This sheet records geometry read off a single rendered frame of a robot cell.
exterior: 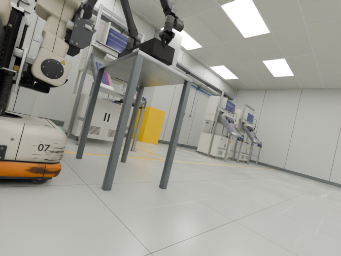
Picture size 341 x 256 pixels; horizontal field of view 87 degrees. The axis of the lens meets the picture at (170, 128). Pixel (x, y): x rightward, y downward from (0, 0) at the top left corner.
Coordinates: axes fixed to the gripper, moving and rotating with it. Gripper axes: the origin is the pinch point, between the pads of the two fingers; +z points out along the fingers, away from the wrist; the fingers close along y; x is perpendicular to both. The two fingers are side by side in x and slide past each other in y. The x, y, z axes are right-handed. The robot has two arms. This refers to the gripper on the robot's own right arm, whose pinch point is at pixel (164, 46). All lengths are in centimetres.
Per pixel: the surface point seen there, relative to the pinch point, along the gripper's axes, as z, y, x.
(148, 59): 15.1, -6.6, 12.9
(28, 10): -43, 166, 75
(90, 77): -21, 324, -38
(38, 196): 91, -10, 52
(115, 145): 67, -6, 21
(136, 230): 93, -44, 23
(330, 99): -149, 34, -678
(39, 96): 47, 133, 51
